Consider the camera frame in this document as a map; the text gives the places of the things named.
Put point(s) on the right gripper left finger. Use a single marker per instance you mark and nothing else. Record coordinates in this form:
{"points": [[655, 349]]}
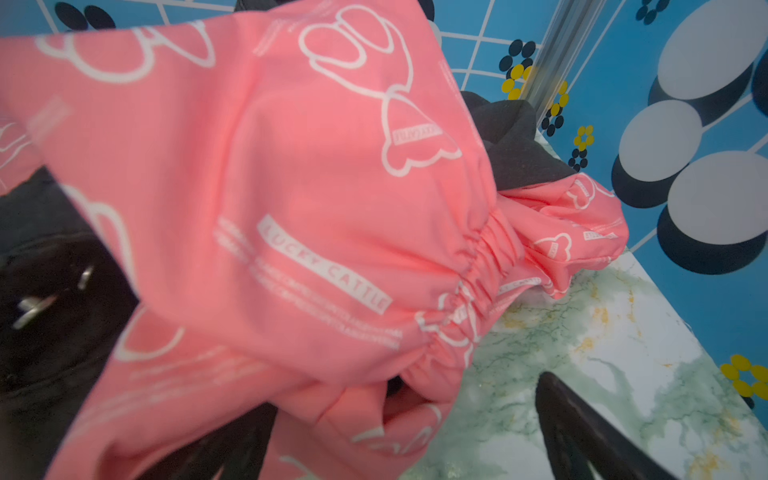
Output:
{"points": [[234, 451]]}

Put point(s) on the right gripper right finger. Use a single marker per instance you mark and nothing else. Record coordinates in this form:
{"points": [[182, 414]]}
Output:
{"points": [[582, 444]]}

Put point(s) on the pink printed cloth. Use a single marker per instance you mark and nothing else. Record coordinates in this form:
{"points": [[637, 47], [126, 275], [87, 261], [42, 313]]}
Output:
{"points": [[308, 216]]}

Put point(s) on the dark grey jeans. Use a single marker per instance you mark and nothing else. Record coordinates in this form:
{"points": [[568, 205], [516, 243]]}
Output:
{"points": [[64, 300]]}

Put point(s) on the right corner aluminium post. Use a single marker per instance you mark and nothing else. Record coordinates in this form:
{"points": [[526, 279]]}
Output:
{"points": [[566, 35]]}

